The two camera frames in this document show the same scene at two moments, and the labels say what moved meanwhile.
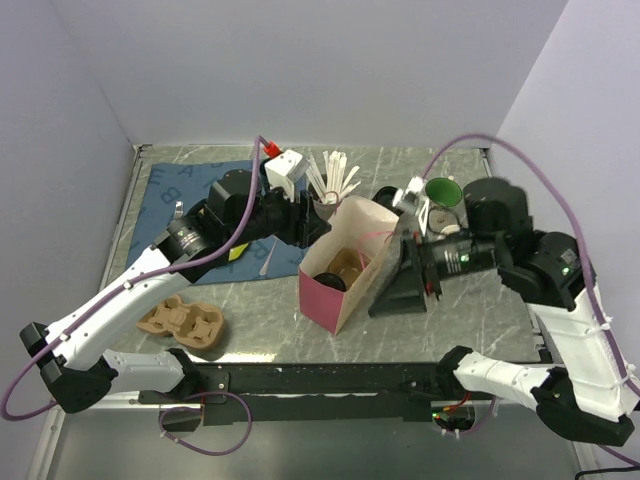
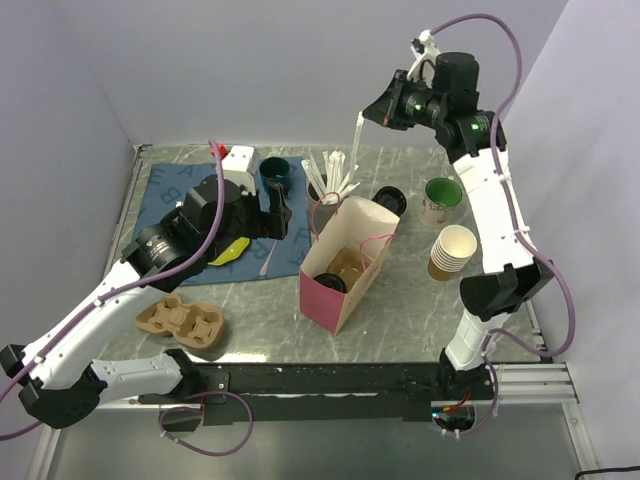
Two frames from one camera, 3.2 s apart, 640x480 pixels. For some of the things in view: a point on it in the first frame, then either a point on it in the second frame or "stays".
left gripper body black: x=297 y=229 -> x=260 y=223
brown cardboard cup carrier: x=193 y=325 stays
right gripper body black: x=419 y=250 -> x=412 y=105
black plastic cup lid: x=332 y=280 stays
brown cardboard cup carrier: x=348 y=263 stays
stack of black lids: x=385 y=196 stays
